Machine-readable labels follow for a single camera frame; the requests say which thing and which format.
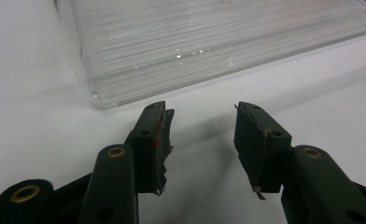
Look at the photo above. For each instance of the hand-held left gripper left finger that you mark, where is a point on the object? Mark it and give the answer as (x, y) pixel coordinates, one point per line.
(147, 149)

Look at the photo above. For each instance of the clear plastic container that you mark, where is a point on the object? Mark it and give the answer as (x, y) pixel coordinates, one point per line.
(187, 40)

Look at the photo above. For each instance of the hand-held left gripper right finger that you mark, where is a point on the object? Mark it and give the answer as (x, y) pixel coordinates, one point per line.
(262, 149)

